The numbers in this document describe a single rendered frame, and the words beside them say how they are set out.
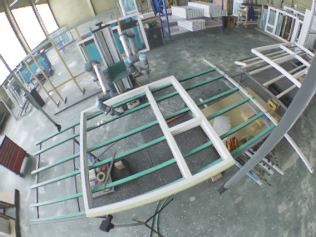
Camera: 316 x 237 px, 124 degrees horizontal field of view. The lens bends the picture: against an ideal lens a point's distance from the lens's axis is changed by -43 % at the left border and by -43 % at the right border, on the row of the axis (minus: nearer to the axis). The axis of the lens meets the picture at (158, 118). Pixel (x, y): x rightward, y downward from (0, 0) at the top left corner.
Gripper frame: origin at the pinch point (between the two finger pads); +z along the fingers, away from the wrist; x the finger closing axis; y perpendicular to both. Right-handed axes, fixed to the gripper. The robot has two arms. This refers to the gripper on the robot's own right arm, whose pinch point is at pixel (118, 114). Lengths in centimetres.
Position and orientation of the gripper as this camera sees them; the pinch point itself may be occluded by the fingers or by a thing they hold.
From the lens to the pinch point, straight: 193.2
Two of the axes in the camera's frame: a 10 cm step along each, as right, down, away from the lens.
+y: 6.9, -6.5, -3.2
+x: -3.5, -6.9, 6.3
